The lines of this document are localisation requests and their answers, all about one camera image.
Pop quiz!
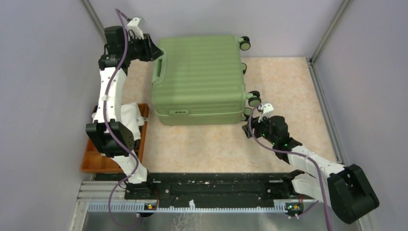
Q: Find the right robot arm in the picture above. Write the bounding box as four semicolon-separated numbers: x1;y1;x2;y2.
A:
242;115;380;224

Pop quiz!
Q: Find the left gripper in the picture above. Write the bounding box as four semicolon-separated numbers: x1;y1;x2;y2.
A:
122;34;163;63

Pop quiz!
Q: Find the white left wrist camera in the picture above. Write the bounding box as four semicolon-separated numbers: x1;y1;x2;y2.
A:
127;17;144;39

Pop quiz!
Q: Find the orange wooden tray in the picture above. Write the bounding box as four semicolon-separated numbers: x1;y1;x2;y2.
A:
80;121;148;174

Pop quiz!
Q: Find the white fluffy towel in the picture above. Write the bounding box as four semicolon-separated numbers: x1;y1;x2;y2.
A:
86;102;144;144

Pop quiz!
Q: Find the green suitcase blue lining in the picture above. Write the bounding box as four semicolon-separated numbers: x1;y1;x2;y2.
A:
151;35;261;126

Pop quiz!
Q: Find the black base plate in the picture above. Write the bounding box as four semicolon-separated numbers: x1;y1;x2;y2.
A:
124;173;300;210

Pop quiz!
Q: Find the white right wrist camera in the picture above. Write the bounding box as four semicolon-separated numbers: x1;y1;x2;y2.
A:
256;102;274;123

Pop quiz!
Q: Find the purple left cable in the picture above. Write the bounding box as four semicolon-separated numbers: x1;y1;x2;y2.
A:
102;8;142;229

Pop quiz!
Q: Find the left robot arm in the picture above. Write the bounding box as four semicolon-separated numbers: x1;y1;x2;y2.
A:
86;25;164;199

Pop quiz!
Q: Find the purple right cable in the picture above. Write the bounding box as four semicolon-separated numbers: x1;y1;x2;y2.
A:
248;106;334;231

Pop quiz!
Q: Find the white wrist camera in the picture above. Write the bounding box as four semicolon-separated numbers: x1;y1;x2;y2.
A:
127;17;144;39
256;102;274;123

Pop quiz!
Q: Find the purple cable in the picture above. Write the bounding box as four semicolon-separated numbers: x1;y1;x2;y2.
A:
248;106;334;231
102;8;142;229

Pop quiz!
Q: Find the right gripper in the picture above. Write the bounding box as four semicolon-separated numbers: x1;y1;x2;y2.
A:
242;112;277;145

